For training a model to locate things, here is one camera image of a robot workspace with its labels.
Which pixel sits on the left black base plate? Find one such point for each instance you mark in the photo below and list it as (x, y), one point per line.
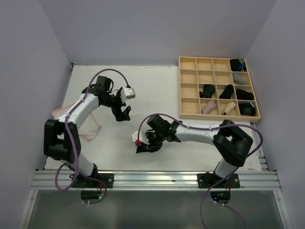
(100, 180)

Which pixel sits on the pink rolled underwear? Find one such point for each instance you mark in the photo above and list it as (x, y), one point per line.
(211, 105)

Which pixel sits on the black striped underwear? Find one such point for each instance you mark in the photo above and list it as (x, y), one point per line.
(207, 92)

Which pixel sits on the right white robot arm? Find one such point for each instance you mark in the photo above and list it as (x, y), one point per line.
(230, 140)

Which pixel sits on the grey rolled underwear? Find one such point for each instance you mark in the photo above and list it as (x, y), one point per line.
(238, 79)

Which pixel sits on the black garment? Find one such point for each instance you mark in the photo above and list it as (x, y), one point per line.
(143, 148)

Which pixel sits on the black blue rolled underwear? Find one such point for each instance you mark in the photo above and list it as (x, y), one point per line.
(247, 109)
(238, 65)

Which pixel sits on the black blue rolled underwear top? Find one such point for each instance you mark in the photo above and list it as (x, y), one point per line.
(238, 65)

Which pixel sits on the aluminium mounting rail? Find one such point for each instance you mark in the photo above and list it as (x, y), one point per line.
(168, 180)

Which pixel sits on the black rolled underwear right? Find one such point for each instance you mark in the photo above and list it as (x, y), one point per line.
(244, 95)

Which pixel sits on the black blue rolled underwear bottom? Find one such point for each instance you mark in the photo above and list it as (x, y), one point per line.
(247, 109)

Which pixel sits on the beige rolled underwear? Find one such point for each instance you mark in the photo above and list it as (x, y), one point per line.
(229, 108)

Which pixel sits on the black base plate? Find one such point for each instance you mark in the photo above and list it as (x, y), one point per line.
(100, 180)
(206, 180)

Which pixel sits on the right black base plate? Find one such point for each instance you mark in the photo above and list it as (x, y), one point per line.
(206, 180)

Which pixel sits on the black rolled underwear middle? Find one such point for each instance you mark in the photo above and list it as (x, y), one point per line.
(227, 92)

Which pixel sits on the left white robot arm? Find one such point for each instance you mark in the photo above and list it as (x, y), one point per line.
(61, 135)

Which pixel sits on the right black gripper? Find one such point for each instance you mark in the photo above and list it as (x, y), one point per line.
(148, 133)

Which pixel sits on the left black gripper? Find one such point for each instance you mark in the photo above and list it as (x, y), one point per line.
(119, 115)

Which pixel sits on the wooden compartment organizer box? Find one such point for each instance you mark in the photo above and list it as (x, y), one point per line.
(195, 72)

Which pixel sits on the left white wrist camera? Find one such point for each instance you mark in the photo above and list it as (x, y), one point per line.
(127, 93)

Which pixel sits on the white pink-trimmed underwear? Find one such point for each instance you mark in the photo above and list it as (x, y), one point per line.
(89, 128)

